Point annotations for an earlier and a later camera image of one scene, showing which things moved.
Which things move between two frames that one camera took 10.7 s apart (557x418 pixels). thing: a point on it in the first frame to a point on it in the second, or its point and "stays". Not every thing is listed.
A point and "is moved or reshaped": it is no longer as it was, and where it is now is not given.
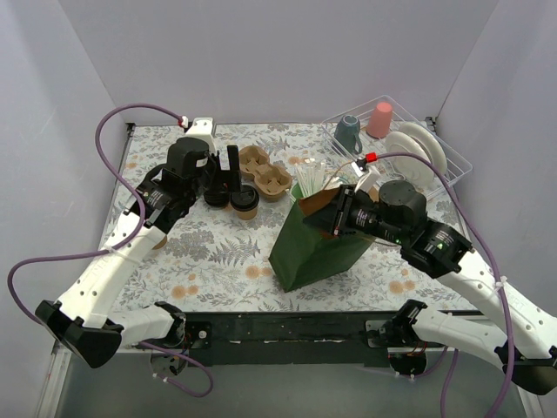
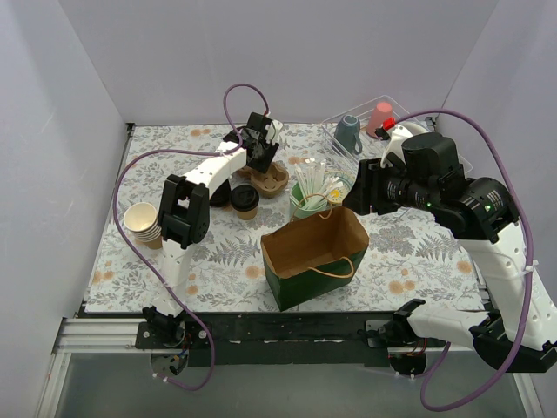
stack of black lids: [216, 198] stays
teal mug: [346, 133] stays
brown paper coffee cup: [246, 215] stays
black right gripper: [340, 211] to [369, 187]
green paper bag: [300, 253] is moved or reshaped
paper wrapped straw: [311, 178] stays
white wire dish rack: [385, 134] stays
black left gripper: [222, 175] to [265, 153]
